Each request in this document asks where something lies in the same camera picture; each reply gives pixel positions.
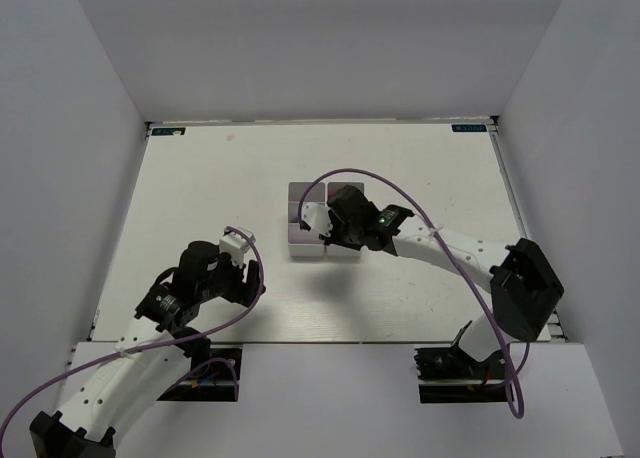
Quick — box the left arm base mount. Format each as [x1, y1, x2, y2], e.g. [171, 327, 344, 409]
[158, 345, 243, 403]

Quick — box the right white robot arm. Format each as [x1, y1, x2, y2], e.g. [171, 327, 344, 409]
[301, 185, 564, 377]

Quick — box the left white organizer box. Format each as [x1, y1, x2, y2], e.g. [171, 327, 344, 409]
[287, 182, 325, 259]

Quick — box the blue table label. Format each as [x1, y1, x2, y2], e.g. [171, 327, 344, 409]
[451, 123, 487, 133]
[151, 127, 186, 136]

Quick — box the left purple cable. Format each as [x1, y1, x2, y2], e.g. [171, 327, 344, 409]
[0, 226, 265, 437]

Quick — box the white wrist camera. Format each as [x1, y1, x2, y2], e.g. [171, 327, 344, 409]
[218, 227, 256, 268]
[299, 202, 333, 238]

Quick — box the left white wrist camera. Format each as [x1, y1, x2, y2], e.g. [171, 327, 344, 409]
[218, 227, 256, 268]

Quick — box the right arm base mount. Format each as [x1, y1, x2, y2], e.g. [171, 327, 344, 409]
[414, 346, 507, 404]

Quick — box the left blue table label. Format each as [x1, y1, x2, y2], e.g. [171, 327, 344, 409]
[151, 127, 186, 136]

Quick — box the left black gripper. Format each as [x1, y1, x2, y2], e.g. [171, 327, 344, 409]
[198, 246, 266, 306]

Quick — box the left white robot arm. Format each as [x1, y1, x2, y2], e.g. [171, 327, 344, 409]
[29, 227, 266, 457]

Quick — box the right blue table label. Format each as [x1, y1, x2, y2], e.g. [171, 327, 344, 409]
[451, 123, 487, 133]

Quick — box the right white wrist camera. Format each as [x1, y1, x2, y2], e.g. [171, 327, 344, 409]
[299, 202, 333, 238]

